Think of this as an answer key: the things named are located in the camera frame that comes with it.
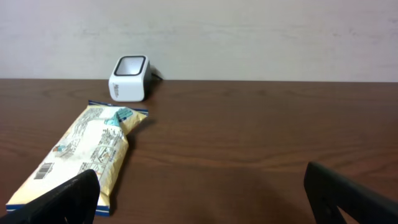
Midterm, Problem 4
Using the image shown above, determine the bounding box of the cream snack bag blue trim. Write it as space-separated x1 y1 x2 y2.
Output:
6 101 149 216

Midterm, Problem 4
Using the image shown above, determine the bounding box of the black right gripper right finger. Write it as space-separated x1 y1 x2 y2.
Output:
303 162 397 223

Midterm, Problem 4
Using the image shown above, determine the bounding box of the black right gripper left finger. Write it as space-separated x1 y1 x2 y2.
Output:
1 169 100 224

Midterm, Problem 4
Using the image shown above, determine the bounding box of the white barcode scanner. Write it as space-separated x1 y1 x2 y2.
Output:
108 55 152 102

